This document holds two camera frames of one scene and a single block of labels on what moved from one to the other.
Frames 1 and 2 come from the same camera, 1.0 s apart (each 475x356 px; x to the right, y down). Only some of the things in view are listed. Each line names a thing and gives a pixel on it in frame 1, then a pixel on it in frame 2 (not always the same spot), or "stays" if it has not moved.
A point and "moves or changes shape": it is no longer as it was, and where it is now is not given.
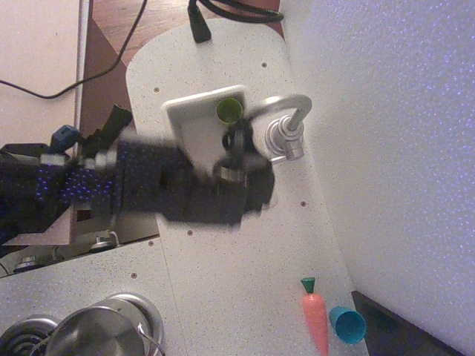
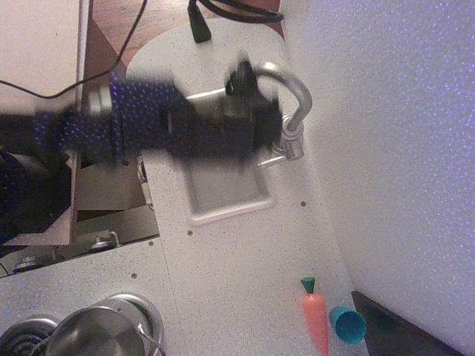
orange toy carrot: (315, 310) stays
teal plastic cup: (348, 325) stays
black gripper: (241, 183) -> (232, 129)
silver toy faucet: (284, 136) moves or changes shape
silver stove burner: (22, 336) stays
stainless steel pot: (111, 327) stays
